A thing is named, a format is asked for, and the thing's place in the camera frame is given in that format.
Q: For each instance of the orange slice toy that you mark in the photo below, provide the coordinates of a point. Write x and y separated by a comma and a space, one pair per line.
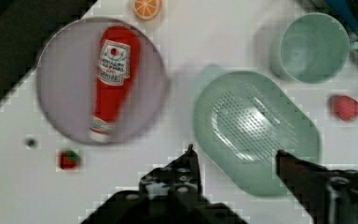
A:
146, 10

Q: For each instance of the small red green toy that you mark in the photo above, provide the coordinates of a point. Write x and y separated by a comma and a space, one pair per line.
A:
68, 160

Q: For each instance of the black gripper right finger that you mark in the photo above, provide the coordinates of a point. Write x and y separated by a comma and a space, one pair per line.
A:
329, 196

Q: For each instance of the green plastic cup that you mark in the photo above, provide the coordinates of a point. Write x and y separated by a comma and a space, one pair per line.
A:
310, 49

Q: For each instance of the red ketchup bottle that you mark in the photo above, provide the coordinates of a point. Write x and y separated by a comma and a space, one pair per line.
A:
116, 70

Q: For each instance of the green plastic strainer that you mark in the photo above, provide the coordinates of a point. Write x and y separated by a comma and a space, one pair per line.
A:
242, 119

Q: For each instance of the grey round plate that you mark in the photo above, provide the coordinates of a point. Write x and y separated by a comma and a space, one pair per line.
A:
65, 83

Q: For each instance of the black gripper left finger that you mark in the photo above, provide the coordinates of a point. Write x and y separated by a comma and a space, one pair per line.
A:
183, 172

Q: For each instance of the red strawberry toy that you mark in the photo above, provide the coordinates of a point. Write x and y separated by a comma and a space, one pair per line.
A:
344, 107

